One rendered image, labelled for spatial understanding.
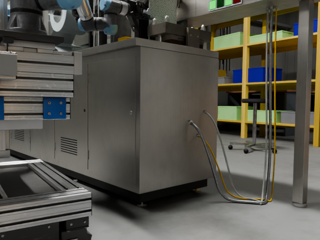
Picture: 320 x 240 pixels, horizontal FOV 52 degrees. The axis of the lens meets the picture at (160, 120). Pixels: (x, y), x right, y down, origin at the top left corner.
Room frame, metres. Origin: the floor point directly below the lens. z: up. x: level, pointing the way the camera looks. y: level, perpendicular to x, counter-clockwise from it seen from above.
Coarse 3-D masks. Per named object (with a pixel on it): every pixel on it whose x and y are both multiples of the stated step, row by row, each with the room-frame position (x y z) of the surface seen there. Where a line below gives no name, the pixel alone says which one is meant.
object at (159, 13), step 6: (150, 0) 2.05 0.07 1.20; (150, 6) 2.05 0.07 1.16; (156, 6) 2.08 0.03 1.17; (162, 6) 2.12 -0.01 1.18; (168, 6) 2.15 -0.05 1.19; (156, 12) 2.09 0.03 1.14; (162, 12) 2.12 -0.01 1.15; (168, 12) 2.15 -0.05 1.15; (174, 12) 2.19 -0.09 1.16; (156, 18) 2.09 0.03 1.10; (162, 18) 2.12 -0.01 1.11; (174, 18) 2.19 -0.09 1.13
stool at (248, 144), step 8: (256, 104) 3.96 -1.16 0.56; (256, 112) 3.96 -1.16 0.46; (256, 120) 3.97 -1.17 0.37; (256, 128) 3.97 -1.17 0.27; (232, 144) 4.04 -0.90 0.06; (240, 144) 4.01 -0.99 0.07; (248, 144) 3.98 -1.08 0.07; (256, 144) 3.93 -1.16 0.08; (264, 144) 4.01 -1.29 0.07; (272, 144) 4.05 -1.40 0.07; (272, 152) 3.76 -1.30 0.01
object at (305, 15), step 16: (304, 0) 1.82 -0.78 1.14; (304, 16) 1.82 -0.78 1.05; (304, 32) 1.81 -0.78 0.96; (304, 48) 1.81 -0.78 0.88; (304, 64) 1.81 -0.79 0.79; (304, 80) 1.81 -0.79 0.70; (304, 96) 1.80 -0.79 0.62; (304, 112) 1.80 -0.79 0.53; (304, 128) 1.80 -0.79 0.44; (304, 144) 1.80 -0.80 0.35; (304, 160) 1.80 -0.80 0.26; (304, 176) 1.80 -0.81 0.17; (304, 192) 1.81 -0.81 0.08
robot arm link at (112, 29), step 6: (108, 12) 1.83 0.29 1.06; (102, 18) 1.84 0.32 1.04; (108, 18) 1.83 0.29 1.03; (114, 18) 1.84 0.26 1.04; (96, 24) 1.84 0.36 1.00; (102, 24) 1.83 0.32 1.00; (108, 24) 1.83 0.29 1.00; (114, 24) 1.84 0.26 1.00; (102, 30) 1.87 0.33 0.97; (108, 30) 1.83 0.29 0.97; (114, 30) 1.84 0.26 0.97
